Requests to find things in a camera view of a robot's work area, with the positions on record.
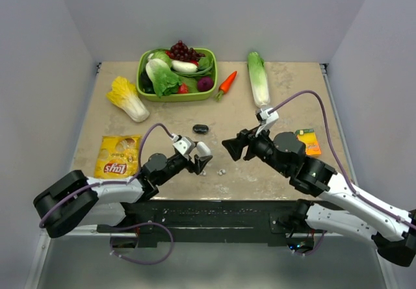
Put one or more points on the orange toy carrot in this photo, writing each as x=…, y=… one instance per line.
x=225, y=86

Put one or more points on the white toy radish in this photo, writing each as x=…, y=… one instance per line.
x=184, y=67

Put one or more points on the orange sponge box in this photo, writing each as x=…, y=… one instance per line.
x=309, y=138

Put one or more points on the yellow Lays chip bag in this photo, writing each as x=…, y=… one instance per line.
x=117, y=157

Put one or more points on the dark red toy grapes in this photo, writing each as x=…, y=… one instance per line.
x=180, y=51

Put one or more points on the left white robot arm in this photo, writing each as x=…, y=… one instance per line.
x=76, y=200

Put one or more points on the black earbud charging case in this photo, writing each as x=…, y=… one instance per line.
x=200, y=129

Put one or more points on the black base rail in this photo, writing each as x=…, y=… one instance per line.
x=248, y=222

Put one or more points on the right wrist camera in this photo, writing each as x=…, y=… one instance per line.
x=266, y=117

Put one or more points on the green plastic basket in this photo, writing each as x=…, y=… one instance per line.
x=191, y=81

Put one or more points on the green white napa cabbage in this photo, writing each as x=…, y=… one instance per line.
x=258, y=79

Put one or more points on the yellow toy cabbage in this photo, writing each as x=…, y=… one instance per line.
x=124, y=95

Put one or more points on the red toy strawberry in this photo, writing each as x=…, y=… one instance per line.
x=183, y=89

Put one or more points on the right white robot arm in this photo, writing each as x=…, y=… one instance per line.
x=360, y=215

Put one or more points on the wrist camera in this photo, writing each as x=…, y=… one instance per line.
x=183, y=145
x=266, y=117

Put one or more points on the white earbud charging case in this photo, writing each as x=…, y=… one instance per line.
x=203, y=150

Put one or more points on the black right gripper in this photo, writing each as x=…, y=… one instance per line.
x=234, y=146

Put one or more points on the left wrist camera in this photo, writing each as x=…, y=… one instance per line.
x=183, y=145

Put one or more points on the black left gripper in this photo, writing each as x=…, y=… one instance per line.
x=197, y=166

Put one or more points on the green toy lettuce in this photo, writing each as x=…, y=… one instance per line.
x=165, y=82

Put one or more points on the purple toy onion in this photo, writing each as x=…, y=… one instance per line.
x=205, y=84

